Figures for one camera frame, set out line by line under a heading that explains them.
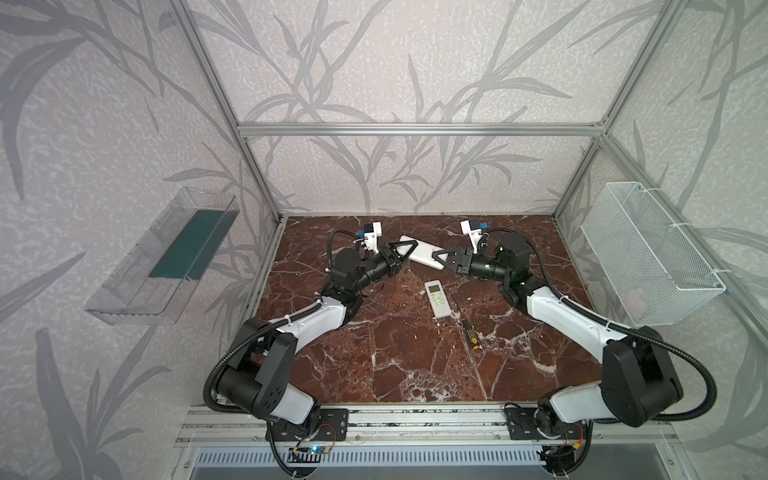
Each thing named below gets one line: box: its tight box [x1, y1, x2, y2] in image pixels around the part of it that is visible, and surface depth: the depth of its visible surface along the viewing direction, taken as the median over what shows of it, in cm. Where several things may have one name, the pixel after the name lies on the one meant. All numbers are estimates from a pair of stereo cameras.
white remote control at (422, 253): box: [396, 235, 448, 270], surface depth 76 cm
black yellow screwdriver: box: [462, 319, 480, 350], surface depth 89 cm
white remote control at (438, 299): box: [425, 280, 451, 319], surface depth 98 cm
